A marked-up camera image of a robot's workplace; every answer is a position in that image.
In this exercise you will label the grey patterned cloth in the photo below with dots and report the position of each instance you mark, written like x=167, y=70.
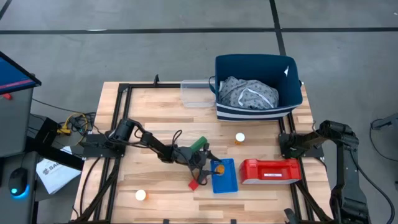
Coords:
x=236, y=93

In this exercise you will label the blue plastic basket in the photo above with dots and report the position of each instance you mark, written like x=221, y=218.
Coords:
x=228, y=183

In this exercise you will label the white fabric tag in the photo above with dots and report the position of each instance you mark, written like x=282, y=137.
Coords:
x=286, y=71

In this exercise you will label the red block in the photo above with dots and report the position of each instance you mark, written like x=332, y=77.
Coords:
x=193, y=185

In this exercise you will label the black computer mouse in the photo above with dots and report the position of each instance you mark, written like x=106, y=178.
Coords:
x=18, y=182

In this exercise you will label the black metal stand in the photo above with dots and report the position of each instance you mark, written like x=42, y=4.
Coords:
x=43, y=130

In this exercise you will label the red button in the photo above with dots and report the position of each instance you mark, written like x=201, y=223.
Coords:
x=7, y=96

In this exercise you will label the black table edge clamp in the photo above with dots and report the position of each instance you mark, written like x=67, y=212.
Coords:
x=165, y=221
x=233, y=221

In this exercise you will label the grey cabinet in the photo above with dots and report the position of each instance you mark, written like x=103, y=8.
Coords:
x=14, y=124

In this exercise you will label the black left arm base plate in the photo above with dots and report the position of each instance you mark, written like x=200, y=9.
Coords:
x=93, y=149

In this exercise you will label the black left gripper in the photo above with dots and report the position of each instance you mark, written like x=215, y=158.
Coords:
x=189, y=155

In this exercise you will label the grey floor object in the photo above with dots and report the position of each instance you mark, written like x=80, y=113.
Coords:
x=387, y=122

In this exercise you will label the clear plastic container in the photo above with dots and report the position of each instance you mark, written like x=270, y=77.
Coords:
x=196, y=93

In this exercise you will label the navy white striped fabric bin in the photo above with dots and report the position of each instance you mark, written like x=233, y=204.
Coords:
x=258, y=67

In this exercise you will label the white printed paper sheet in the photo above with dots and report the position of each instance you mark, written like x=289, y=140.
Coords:
x=56, y=174

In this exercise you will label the black camera bracket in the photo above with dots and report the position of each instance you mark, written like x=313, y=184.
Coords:
x=156, y=79

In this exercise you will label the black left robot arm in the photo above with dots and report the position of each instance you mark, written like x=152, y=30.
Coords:
x=155, y=144

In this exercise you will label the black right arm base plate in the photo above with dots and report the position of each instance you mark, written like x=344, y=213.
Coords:
x=314, y=152

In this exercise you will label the red first aid case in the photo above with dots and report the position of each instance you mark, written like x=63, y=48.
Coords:
x=255, y=171

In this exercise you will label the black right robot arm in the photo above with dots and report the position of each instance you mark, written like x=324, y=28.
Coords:
x=348, y=193

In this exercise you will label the green bandage roll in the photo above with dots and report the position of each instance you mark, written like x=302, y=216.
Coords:
x=199, y=144

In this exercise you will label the blue screen monitor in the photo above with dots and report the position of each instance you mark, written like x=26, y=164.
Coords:
x=12, y=74

